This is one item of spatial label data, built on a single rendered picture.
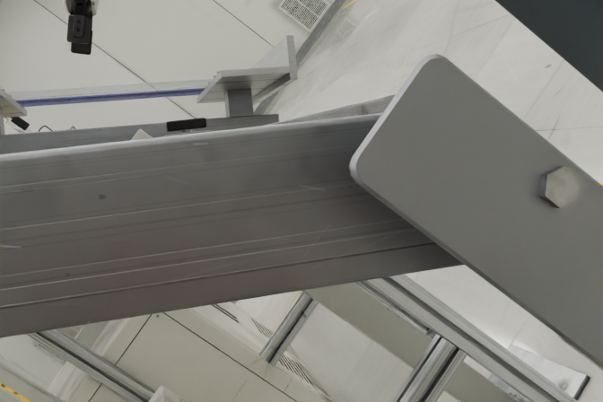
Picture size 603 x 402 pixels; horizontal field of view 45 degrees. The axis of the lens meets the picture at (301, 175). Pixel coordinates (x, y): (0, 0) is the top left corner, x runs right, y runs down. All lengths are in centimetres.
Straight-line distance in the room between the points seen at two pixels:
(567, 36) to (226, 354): 112
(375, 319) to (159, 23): 738
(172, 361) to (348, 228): 152
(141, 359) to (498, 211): 157
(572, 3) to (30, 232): 78
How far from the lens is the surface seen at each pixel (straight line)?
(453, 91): 24
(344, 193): 27
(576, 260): 26
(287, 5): 868
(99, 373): 174
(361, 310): 126
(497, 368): 113
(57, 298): 27
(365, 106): 40
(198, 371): 179
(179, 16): 851
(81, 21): 118
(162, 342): 177
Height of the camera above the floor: 81
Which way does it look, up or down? 11 degrees down
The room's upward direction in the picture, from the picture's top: 53 degrees counter-clockwise
